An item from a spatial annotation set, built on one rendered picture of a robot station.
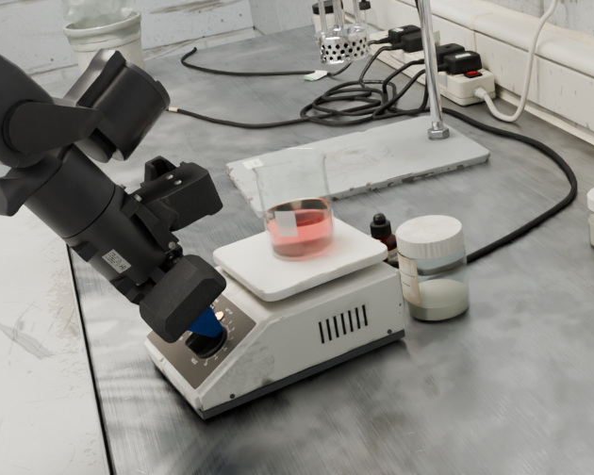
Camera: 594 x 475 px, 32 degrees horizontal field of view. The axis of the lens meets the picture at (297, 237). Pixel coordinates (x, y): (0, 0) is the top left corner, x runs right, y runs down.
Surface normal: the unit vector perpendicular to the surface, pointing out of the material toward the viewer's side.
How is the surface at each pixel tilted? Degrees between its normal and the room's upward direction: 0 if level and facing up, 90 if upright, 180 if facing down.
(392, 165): 0
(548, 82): 90
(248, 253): 0
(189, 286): 52
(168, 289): 30
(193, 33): 90
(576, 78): 90
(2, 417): 0
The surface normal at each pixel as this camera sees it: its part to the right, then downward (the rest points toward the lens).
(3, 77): 0.44, -0.14
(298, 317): 0.46, 0.29
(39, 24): 0.26, 0.34
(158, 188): -0.34, -0.84
